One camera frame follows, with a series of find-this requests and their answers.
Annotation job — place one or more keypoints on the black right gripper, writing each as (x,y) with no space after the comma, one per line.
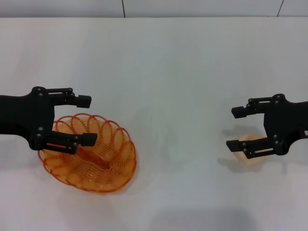
(284,122)

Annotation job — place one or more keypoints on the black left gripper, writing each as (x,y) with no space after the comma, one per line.
(26,115)

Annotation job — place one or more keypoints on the pale round steamed bun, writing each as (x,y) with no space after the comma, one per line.
(251,161)

